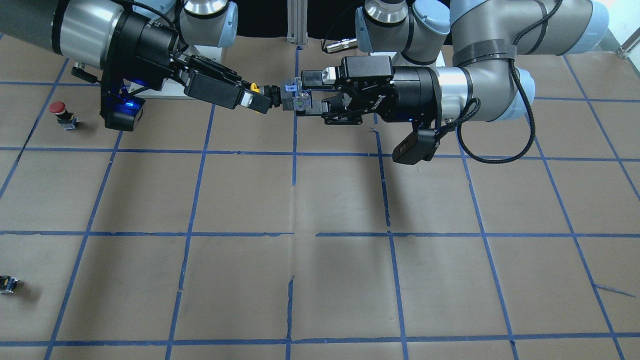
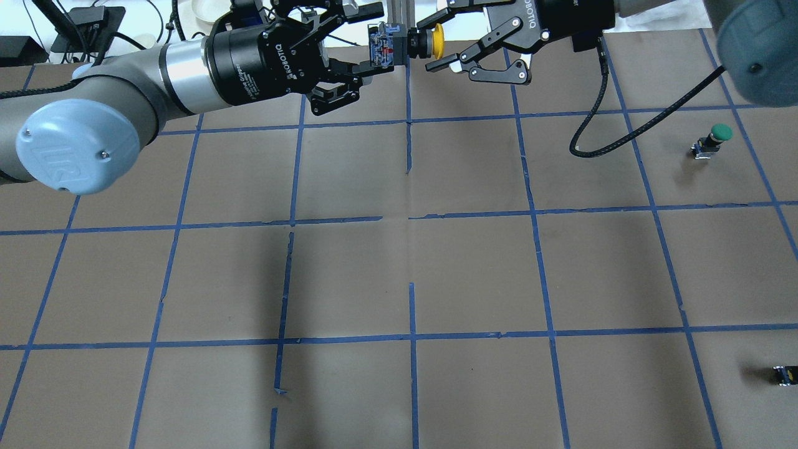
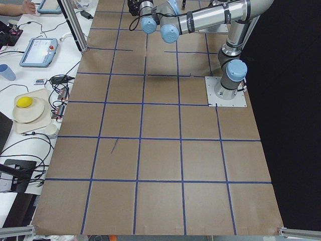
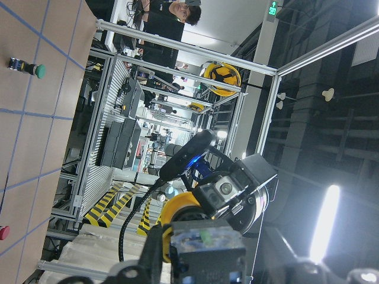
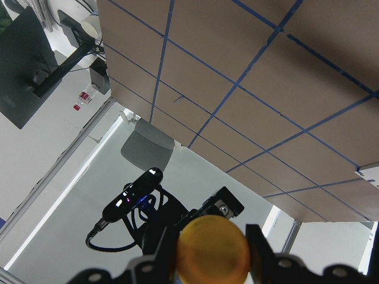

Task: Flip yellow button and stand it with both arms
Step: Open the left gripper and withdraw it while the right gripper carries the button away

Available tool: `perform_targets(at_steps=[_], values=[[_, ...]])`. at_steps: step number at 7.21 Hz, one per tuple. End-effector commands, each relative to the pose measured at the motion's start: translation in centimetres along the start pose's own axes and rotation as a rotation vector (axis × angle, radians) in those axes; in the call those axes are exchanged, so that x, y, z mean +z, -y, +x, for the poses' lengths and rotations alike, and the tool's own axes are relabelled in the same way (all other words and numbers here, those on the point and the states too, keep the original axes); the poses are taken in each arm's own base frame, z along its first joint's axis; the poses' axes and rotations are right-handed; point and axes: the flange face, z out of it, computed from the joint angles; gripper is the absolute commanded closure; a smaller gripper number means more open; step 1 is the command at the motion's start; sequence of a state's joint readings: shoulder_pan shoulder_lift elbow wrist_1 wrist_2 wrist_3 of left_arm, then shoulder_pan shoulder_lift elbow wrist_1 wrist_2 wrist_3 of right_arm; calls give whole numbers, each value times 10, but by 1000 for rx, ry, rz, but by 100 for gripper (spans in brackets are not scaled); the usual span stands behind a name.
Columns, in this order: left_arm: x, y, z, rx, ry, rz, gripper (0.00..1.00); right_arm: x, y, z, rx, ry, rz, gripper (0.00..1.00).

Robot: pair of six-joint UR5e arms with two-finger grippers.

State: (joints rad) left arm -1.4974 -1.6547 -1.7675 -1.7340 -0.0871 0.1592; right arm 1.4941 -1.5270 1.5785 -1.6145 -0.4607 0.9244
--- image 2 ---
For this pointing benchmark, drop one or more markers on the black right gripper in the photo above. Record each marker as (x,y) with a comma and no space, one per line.
(566,19)

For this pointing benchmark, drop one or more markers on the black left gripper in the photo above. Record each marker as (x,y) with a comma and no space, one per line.
(252,55)

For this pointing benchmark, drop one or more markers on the yellow push button switch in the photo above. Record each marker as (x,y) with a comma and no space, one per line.
(392,44)

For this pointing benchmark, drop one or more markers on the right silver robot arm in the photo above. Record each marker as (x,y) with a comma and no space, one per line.
(756,40)

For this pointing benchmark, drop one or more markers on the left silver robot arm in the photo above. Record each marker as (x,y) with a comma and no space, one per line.
(82,136)

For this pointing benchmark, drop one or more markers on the black power adapter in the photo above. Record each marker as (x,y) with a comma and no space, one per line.
(94,25)

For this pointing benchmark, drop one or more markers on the aluminium frame post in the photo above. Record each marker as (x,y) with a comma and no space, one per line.
(401,12)

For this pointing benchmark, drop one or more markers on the green push button switch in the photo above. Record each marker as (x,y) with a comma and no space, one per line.
(706,147)

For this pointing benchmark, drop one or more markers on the small black switch block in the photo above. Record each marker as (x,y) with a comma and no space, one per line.
(785,375)

